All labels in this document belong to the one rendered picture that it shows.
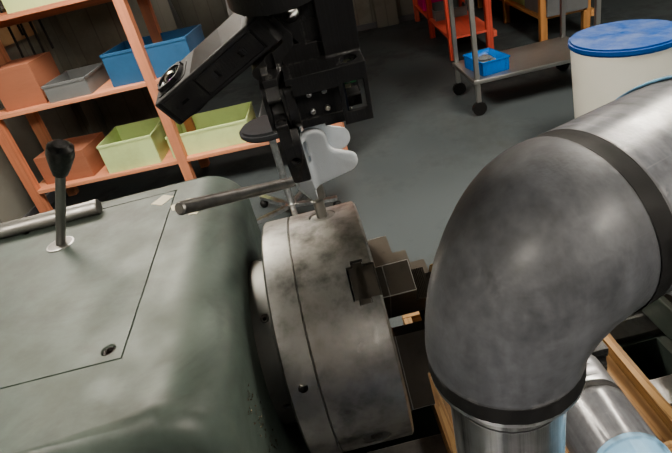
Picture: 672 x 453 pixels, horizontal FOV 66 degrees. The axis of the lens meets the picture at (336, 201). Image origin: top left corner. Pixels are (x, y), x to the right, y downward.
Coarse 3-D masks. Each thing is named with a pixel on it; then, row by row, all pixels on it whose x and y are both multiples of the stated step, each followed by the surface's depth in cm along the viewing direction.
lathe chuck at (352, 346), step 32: (288, 224) 66; (320, 224) 64; (352, 224) 62; (320, 256) 60; (352, 256) 59; (320, 288) 57; (320, 320) 56; (352, 320) 56; (384, 320) 56; (320, 352) 56; (352, 352) 56; (384, 352) 56; (320, 384) 56; (352, 384) 56; (384, 384) 56; (352, 416) 57; (384, 416) 58; (352, 448) 63
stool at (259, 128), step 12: (252, 120) 301; (264, 120) 297; (240, 132) 292; (252, 132) 283; (264, 132) 279; (276, 132) 279; (276, 144) 297; (276, 156) 299; (288, 192) 311; (300, 192) 327; (264, 204) 335; (288, 204) 316; (300, 204) 315; (312, 204) 314; (336, 204) 312; (264, 216) 310
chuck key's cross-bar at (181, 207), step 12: (276, 180) 57; (288, 180) 58; (228, 192) 48; (240, 192) 50; (252, 192) 52; (264, 192) 54; (180, 204) 43; (192, 204) 43; (204, 204) 45; (216, 204) 47
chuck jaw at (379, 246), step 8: (368, 240) 81; (376, 240) 81; (384, 240) 81; (376, 248) 80; (384, 248) 79; (376, 256) 78; (384, 256) 78; (392, 256) 77; (400, 256) 77; (376, 264) 77; (384, 264) 76; (416, 264) 75; (424, 264) 74; (424, 272) 73
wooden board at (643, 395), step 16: (416, 320) 95; (608, 336) 81; (608, 352) 80; (624, 352) 78; (608, 368) 79; (624, 368) 77; (432, 384) 80; (624, 384) 76; (640, 384) 73; (640, 400) 73; (656, 400) 70; (448, 416) 75; (656, 416) 71; (448, 432) 73; (656, 432) 69; (448, 448) 72
